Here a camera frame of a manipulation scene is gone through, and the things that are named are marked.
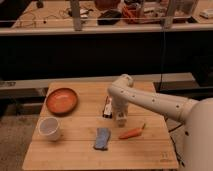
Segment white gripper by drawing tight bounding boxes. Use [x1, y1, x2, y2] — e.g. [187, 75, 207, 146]
[112, 97, 128, 115]

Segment white bottle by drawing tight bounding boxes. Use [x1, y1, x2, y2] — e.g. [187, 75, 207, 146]
[115, 113, 127, 127]

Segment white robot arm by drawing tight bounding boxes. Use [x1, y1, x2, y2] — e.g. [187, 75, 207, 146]
[107, 74, 213, 171]

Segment orange ceramic bowl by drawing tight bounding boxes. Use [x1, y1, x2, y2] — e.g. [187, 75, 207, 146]
[46, 88, 78, 115]

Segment black red candy bar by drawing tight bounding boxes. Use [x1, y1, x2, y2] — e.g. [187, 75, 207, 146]
[102, 96, 112, 118]

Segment orange carrot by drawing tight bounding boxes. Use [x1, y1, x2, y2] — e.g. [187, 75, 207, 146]
[119, 124, 146, 139]

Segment blue sponge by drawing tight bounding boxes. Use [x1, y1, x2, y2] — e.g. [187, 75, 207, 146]
[93, 128, 111, 151]

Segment white cup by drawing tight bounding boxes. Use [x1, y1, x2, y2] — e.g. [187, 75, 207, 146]
[38, 117, 61, 141]

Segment black bag on bench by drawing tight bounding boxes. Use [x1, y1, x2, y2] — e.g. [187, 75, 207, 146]
[97, 10, 121, 25]

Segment orange tool on bench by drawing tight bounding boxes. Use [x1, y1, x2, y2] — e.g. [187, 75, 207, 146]
[122, 4, 145, 24]

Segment black floor cable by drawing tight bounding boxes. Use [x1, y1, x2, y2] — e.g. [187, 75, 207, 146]
[164, 114, 186, 169]

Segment grey metal post right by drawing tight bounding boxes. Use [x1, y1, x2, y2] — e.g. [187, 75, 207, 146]
[163, 0, 176, 29]

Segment grey metal post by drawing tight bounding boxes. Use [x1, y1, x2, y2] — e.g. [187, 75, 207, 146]
[70, 0, 82, 31]
[163, 0, 176, 29]

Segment grey metal post left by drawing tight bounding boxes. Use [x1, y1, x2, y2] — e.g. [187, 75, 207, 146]
[70, 0, 82, 31]

